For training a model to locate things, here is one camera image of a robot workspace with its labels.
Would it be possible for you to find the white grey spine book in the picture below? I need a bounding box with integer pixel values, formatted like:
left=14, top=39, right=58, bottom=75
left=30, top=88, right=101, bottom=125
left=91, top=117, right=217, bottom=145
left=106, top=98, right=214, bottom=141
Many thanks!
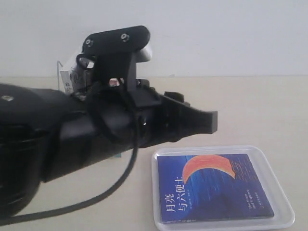
left=60, top=70, right=73, bottom=95

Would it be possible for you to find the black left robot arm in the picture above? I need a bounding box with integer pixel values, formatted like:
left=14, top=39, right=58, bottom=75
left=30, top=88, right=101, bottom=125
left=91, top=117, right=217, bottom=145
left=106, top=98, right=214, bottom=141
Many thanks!
left=0, top=84, right=218, bottom=217

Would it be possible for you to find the blue moon cover book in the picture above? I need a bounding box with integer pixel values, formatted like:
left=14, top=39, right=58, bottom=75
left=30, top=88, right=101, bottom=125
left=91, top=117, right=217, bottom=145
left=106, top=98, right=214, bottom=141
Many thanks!
left=157, top=154, right=274, bottom=223

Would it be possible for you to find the white wire book rack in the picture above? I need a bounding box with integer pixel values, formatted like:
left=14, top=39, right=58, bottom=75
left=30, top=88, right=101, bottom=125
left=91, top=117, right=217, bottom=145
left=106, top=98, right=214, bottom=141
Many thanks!
left=56, top=61, right=70, bottom=90

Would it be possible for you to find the black cable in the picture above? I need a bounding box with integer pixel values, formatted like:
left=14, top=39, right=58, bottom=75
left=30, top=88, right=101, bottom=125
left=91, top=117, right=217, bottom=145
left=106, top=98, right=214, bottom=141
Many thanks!
left=0, top=79, right=145, bottom=218

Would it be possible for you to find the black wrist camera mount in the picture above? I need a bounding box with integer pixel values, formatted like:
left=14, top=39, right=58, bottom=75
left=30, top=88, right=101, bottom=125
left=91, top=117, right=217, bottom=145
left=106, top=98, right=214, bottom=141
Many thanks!
left=76, top=26, right=161, bottom=108

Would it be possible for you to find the white square plastic tray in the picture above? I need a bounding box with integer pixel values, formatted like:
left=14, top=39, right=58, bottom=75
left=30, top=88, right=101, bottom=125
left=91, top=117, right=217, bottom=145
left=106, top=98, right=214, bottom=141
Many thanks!
left=151, top=145, right=295, bottom=231

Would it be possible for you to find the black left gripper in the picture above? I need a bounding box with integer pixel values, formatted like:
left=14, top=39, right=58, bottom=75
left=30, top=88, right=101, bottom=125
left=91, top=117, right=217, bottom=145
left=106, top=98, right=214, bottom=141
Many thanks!
left=59, top=83, right=193, bottom=159

